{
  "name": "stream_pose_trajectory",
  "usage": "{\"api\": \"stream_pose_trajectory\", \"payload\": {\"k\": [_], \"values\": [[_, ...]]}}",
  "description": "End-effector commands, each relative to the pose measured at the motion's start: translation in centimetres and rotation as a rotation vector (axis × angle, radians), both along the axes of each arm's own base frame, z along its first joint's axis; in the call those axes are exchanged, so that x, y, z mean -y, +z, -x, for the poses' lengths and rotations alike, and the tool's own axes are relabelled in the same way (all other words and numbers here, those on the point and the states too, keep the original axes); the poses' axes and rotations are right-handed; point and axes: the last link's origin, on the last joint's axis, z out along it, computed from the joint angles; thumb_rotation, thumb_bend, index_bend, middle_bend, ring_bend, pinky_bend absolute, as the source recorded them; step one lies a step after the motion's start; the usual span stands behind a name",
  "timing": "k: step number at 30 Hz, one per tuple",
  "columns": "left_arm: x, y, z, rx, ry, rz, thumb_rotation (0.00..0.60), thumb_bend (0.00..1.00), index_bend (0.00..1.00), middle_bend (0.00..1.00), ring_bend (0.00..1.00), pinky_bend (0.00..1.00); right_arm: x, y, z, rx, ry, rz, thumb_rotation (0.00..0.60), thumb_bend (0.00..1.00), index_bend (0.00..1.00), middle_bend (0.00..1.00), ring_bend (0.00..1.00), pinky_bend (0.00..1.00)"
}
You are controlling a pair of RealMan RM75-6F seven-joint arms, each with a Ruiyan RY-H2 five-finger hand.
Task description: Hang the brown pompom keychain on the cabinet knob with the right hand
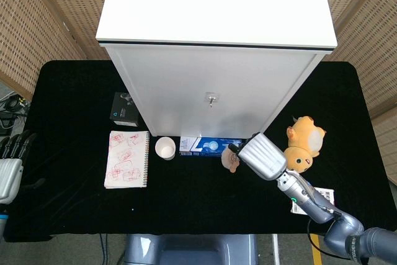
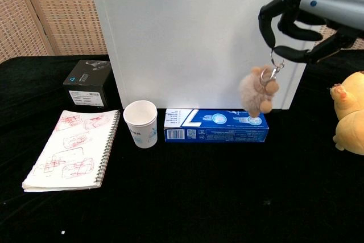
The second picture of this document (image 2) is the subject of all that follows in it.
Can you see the black velvet tablecloth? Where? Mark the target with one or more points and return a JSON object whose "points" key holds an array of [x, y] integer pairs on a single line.
{"points": [[185, 197]]}

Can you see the woven wicker folding screen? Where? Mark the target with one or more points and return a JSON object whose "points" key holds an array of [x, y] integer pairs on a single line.
{"points": [[57, 12], [324, 35]]}

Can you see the yellow plush toy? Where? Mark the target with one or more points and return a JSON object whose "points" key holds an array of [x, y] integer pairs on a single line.
{"points": [[352, 112]]}

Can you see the blue toothpaste box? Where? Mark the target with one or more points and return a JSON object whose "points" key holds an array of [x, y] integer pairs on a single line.
{"points": [[216, 133]]}

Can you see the black product box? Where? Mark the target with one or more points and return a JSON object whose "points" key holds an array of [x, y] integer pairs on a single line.
{"points": [[85, 83]]}

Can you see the white paper cup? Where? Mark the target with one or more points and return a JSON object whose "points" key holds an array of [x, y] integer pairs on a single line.
{"points": [[140, 129]]}

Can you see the spiral notebook with red drawings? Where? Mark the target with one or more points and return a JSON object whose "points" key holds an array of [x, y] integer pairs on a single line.
{"points": [[74, 152]]}

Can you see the white backdrop board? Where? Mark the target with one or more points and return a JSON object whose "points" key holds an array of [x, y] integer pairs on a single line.
{"points": [[185, 41]]}

